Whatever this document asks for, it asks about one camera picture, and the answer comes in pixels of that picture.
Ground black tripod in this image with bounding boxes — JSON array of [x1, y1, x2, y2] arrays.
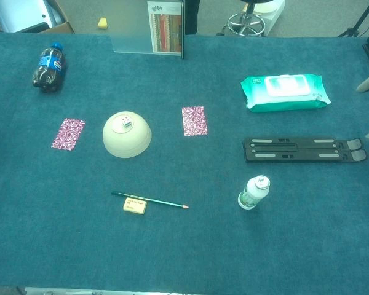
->
[[338, 0, 369, 38]]

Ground green wet wipes pack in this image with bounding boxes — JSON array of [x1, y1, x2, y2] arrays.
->
[[240, 73, 331, 114]]

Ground black folding laptop stand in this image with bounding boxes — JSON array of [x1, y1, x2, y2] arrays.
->
[[242, 136, 369, 163]]

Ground white box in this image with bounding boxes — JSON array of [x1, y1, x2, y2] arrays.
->
[[252, 0, 286, 33]]

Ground chair base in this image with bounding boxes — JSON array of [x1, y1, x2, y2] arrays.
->
[[215, 0, 267, 37]]

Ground small white drink bottle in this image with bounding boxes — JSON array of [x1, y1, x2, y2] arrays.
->
[[237, 175, 271, 210]]

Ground red patterned playing card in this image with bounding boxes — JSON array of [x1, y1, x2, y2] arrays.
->
[[181, 106, 209, 137], [50, 117, 86, 152]]

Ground teal carpet table cover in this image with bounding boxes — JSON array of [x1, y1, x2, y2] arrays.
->
[[0, 31, 369, 293]]

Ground green pencil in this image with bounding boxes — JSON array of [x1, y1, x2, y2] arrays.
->
[[111, 191, 189, 210]]

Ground upturned cream bowl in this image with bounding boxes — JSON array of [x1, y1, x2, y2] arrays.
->
[[102, 111, 153, 159]]

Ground yellow eraser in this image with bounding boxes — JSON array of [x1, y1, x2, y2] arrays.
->
[[122, 197, 148, 215]]

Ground cardboard box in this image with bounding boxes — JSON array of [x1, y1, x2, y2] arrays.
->
[[0, 0, 76, 34]]

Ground Pepsi cola bottle blue cap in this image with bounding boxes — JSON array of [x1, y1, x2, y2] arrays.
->
[[31, 42, 68, 94]]

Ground white device in box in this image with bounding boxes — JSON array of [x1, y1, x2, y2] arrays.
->
[[0, 0, 65, 33]]

